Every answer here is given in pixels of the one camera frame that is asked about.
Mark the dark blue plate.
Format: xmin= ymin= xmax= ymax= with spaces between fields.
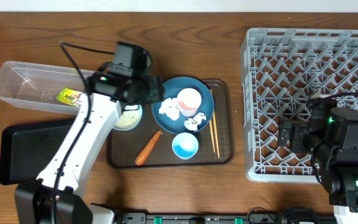
xmin=151 ymin=77 xmax=214 ymax=134

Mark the white tissue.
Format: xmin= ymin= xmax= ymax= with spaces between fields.
xmin=184 ymin=112 xmax=206 ymax=131
xmin=158 ymin=98 xmax=180 ymax=121

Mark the light blue bowl with rice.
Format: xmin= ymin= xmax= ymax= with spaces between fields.
xmin=113 ymin=105 xmax=142 ymax=131

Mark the pink cup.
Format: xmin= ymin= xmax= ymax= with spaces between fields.
xmin=177 ymin=88 xmax=202 ymax=117

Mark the small light blue cup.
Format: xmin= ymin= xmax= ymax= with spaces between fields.
xmin=172 ymin=133 xmax=199 ymax=160

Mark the wooden chopstick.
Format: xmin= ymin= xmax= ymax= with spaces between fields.
xmin=209 ymin=88 xmax=221 ymax=159
xmin=209 ymin=118 xmax=216 ymax=153

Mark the green snack wrapper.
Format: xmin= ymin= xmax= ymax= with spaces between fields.
xmin=57 ymin=88 xmax=83 ymax=107

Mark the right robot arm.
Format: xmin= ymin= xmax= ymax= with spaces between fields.
xmin=278 ymin=95 xmax=358 ymax=223

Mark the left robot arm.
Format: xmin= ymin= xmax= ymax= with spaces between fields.
xmin=14 ymin=72 xmax=164 ymax=223

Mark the grey dishwasher rack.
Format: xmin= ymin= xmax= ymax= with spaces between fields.
xmin=240 ymin=28 xmax=358 ymax=184

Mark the orange carrot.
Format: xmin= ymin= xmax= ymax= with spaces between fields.
xmin=135 ymin=129 xmax=162 ymax=166

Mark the dark brown serving tray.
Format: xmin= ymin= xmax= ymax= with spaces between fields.
xmin=107 ymin=77 xmax=234 ymax=168

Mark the clear plastic bin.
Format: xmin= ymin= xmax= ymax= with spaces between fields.
xmin=0 ymin=61 xmax=83 ymax=116

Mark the black bin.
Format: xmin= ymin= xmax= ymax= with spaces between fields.
xmin=0 ymin=118 xmax=83 ymax=187

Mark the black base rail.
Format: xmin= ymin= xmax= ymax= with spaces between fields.
xmin=88 ymin=203 xmax=335 ymax=224

